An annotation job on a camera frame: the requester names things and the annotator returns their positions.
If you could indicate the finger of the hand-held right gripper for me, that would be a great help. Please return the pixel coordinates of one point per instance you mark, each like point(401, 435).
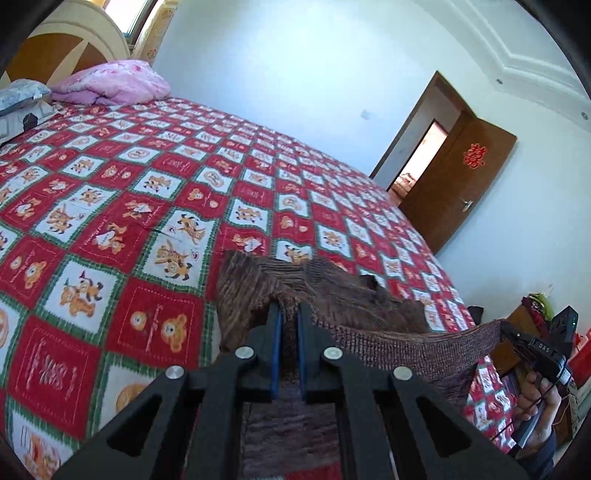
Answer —
point(513, 340)

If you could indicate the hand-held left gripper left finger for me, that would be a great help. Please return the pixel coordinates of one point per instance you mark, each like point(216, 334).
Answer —
point(275, 350)

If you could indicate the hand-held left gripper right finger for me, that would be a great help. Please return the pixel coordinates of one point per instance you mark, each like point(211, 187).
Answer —
point(302, 350)

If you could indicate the brown knitted sun-print sweater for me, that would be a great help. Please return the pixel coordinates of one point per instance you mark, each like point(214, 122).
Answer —
point(369, 350)

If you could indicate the person's right forearm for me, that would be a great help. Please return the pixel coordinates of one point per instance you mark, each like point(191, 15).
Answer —
point(542, 457)

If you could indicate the person's right hand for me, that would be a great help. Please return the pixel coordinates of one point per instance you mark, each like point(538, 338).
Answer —
point(535, 410)

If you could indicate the wooden cabinet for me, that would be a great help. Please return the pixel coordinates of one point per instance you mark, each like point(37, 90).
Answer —
point(512, 323)

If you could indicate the dark red cloth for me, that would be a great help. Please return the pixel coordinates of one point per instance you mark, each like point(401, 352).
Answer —
point(540, 314)

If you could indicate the green cloth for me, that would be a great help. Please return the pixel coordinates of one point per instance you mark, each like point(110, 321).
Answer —
point(539, 300)

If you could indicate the brown wooden door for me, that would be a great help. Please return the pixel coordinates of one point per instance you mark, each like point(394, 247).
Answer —
point(457, 194)

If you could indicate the red paper door decoration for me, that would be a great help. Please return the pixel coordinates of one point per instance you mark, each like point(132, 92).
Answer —
point(475, 156)

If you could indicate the red cartoon checkered bedspread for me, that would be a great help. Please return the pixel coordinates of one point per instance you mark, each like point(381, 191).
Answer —
point(138, 207)

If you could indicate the pink quilt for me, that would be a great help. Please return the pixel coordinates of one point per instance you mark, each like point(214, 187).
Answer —
point(115, 83)

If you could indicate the narrow yellow curtain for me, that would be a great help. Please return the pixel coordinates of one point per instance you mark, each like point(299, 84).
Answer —
point(154, 32)

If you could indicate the white pillow with dark print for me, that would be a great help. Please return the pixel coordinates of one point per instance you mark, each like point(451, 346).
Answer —
point(18, 127)

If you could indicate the window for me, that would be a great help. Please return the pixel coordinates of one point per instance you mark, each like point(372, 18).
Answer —
point(138, 18)

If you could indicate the grey floral pillow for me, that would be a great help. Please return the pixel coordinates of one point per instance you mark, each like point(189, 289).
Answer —
point(23, 94)

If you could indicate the cream and wood headboard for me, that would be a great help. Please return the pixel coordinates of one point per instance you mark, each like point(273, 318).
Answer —
point(69, 32)

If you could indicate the brown door frame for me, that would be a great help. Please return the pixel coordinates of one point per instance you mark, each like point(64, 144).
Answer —
point(415, 115)

